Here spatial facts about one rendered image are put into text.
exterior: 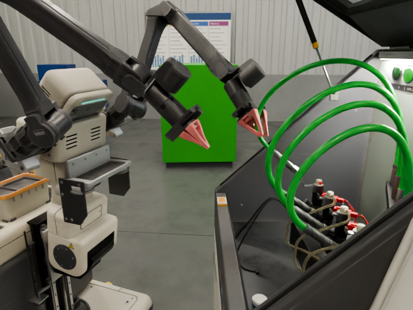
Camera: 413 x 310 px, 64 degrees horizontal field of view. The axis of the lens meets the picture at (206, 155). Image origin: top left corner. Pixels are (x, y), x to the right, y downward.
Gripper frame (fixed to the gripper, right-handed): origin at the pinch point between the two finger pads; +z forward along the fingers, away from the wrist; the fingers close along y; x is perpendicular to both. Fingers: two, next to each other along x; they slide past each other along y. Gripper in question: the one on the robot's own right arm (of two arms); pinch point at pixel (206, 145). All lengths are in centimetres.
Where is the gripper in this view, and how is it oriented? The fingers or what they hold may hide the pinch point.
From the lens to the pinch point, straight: 84.1
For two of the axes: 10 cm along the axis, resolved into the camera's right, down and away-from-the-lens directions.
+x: 2.6, -2.9, 9.2
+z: 7.0, 7.1, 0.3
